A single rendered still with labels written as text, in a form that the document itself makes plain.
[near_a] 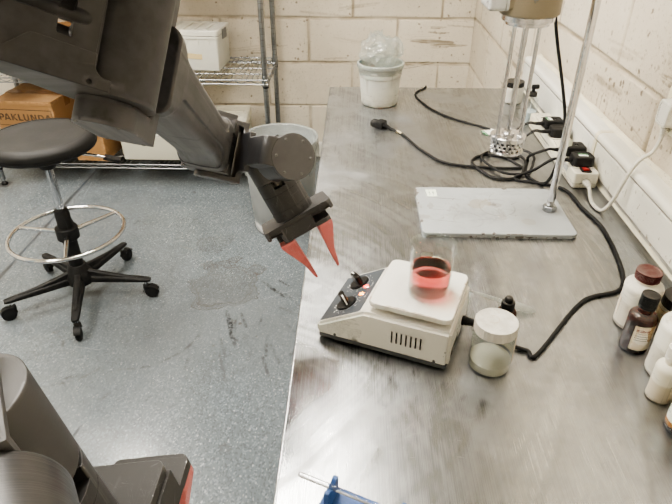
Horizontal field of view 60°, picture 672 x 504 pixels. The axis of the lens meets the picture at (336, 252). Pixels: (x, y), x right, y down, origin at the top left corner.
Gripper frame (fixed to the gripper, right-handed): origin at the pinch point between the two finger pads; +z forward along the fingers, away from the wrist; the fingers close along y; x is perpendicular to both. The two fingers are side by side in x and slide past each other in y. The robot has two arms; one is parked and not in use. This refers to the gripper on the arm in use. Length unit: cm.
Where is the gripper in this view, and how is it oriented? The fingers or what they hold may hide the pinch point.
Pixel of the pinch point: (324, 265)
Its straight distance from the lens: 83.8
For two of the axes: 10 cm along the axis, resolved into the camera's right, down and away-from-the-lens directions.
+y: 8.7, -4.9, 0.3
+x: -1.8, -2.6, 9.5
